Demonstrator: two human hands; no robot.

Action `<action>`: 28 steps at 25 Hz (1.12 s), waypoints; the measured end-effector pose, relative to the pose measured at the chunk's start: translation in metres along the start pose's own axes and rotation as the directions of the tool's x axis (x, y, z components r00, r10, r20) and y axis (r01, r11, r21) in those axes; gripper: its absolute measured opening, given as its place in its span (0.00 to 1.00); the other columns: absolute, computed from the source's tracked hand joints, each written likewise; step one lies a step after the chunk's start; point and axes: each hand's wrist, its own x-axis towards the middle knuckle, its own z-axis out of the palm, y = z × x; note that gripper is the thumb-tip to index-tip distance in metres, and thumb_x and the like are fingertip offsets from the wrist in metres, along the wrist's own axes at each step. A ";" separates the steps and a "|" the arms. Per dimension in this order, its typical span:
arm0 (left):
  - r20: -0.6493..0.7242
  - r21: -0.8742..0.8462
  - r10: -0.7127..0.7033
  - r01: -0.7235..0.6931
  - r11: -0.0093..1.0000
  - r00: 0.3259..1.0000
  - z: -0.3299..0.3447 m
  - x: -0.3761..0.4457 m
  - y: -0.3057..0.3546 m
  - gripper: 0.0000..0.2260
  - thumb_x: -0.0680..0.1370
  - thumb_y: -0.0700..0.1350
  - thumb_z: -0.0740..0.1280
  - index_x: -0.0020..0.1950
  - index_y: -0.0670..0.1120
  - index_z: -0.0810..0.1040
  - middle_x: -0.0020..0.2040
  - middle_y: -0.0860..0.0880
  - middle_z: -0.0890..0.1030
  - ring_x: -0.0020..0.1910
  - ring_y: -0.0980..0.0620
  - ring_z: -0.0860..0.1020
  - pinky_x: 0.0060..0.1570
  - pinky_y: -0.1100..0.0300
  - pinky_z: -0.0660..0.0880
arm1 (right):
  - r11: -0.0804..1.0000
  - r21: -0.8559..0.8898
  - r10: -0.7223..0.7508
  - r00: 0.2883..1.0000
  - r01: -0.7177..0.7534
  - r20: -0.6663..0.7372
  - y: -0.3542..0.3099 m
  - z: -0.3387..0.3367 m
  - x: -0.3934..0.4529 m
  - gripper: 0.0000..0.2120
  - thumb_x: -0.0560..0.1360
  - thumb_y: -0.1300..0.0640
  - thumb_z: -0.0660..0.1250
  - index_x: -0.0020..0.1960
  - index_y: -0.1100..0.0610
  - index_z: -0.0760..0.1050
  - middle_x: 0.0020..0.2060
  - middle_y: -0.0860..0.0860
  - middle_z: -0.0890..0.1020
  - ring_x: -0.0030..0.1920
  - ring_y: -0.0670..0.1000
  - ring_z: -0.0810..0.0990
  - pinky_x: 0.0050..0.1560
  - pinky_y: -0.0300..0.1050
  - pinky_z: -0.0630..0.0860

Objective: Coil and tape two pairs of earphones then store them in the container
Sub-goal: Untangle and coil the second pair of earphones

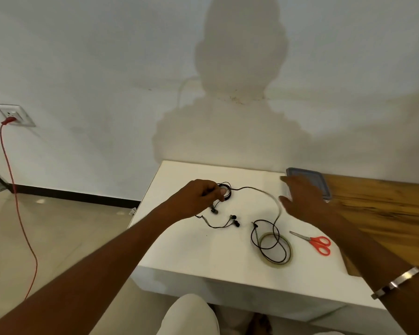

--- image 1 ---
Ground person's right hand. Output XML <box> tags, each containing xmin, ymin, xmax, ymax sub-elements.
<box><xmin>278</xmin><ymin>174</ymin><xmax>341</xmax><ymax>234</ymax></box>

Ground person's left hand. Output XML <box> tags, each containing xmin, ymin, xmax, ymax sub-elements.
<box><xmin>162</xmin><ymin>179</ymin><xmax>228</xmax><ymax>222</ymax></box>

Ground container with grey lid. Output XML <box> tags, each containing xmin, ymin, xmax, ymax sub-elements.
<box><xmin>285</xmin><ymin>167</ymin><xmax>332</xmax><ymax>202</ymax></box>

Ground black wired earphones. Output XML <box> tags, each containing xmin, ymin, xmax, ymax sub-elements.
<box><xmin>209</xmin><ymin>181</ymin><xmax>233</xmax><ymax>215</ymax></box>
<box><xmin>195</xmin><ymin>186</ymin><xmax>291</xmax><ymax>265</ymax></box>

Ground red-handled scissors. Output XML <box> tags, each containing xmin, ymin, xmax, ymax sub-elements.
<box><xmin>289</xmin><ymin>230</ymin><xmax>332</xmax><ymax>257</ymax></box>

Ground clear tape roll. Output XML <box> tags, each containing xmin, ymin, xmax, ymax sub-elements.
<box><xmin>257</xmin><ymin>232</ymin><xmax>293</xmax><ymax>268</ymax></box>

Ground person's right forearm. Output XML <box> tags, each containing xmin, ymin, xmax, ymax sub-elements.
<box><xmin>323</xmin><ymin>212</ymin><xmax>419</xmax><ymax>335</ymax></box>

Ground person's left forearm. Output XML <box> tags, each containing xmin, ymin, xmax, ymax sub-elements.
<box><xmin>0</xmin><ymin>204</ymin><xmax>172</xmax><ymax>335</ymax></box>

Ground person's white trousers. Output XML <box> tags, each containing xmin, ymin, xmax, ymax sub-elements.
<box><xmin>157</xmin><ymin>293</ymin><xmax>346</xmax><ymax>335</ymax></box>

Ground person's right foot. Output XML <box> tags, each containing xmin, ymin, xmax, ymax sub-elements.
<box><xmin>246</xmin><ymin>312</ymin><xmax>273</xmax><ymax>335</ymax></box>

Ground brown wooden board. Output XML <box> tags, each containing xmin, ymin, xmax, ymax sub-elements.
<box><xmin>323</xmin><ymin>173</ymin><xmax>419</xmax><ymax>278</ymax></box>

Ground black skirting board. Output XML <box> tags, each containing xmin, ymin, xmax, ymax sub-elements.
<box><xmin>0</xmin><ymin>163</ymin><xmax>142</xmax><ymax>209</ymax></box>

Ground silver bracelet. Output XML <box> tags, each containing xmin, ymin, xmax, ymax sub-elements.
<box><xmin>371</xmin><ymin>267</ymin><xmax>419</xmax><ymax>301</ymax></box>

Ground white wall socket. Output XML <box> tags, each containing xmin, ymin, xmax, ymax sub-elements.
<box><xmin>0</xmin><ymin>103</ymin><xmax>36</xmax><ymax>128</ymax></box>

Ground red power cable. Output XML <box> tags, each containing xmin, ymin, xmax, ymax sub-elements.
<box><xmin>0</xmin><ymin>116</ymin><xmax>38</xmax><ymax>300</ymax></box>

